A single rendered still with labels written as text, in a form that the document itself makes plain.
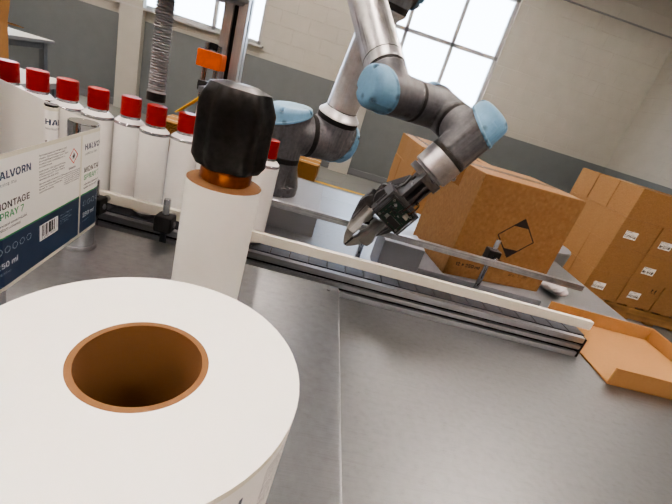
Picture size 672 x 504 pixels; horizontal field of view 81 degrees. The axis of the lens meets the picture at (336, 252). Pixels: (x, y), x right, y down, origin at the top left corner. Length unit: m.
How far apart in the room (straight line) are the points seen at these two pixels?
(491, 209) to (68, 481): 0.96
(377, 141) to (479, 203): 5.20
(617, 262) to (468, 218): 3.28
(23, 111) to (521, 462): 0.89
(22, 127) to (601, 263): 3.99
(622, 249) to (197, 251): 3.94
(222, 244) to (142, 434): 0.28
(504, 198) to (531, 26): 5.67
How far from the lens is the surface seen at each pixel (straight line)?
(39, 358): 0.29
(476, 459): 0.61
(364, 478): 0.51
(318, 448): 0.45
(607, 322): 1.27
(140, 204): 0.82
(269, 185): 0.76
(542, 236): 1.15
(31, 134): 0.81
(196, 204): 0.47
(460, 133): 0.74
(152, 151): 0.80
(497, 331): 0.91
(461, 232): 1.03
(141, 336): 0.31
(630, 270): 4.35
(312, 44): 6.13
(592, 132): 7.16
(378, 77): 0.71
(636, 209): 4.10
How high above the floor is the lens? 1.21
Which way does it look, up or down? 22 degrees down
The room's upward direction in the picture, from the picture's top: 18 degrees clockwise
